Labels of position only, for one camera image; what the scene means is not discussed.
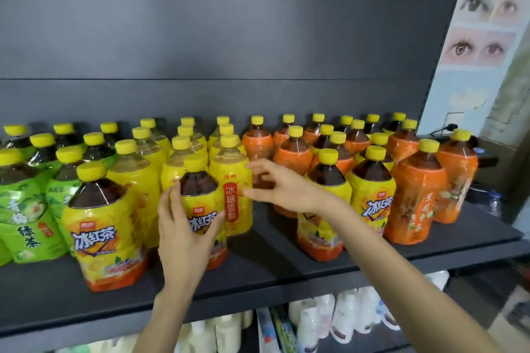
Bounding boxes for person's left hand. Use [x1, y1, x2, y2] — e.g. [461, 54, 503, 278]
[157, 180, 226, 292]

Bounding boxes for person's right hand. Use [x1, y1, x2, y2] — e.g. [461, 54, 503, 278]
[243, 158, 349, 226]

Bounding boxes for yellow label black tea bottle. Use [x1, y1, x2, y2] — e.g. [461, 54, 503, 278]
[170, 154, 229, 271]
[296, 149, 353, 263]
[61, 162, 150, 292]
[346, 145, 397, 237]
[354, 133, 395, 171]

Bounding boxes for pale yellow pear drink bottle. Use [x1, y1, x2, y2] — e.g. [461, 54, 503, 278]
[208, 135, 254, 237]

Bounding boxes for person's right forearm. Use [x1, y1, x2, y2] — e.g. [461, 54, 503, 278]
[329, 200, 505, 353]

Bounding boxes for person's left forearm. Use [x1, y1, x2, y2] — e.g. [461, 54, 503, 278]
[132, 282, 200, 353]

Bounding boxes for group of pale yellow bottles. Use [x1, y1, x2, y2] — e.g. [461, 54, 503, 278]
[107, 116, 249, 250]

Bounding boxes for group of cream plastic bottles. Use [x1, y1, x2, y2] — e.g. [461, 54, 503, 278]
[176, 311, 254, 353]

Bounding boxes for colourful flat packets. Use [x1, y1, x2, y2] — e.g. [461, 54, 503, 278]
[256, 305, 300, 353]

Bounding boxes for group of white plastic bottles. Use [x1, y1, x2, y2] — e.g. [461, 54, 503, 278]
[288, 270, 450, 353]

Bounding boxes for group of orange label bottles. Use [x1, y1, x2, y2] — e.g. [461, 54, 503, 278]
[241, 112, 479, 246]

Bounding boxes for group of green label bottles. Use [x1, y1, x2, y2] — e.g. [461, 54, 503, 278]
[0, 122, 121, 267]

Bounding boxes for black round object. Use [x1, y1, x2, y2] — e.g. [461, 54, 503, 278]
[466, 181, 504, 210]

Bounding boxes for clear plastic wrapper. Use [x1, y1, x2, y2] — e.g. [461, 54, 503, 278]
[488, 193, 507, 218]

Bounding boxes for display board with eye pictures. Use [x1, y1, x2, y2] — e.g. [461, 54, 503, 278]
[418, 0, 530, 147]

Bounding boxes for cardboard box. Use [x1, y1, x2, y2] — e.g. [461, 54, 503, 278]
[488, 286, 530, 353]

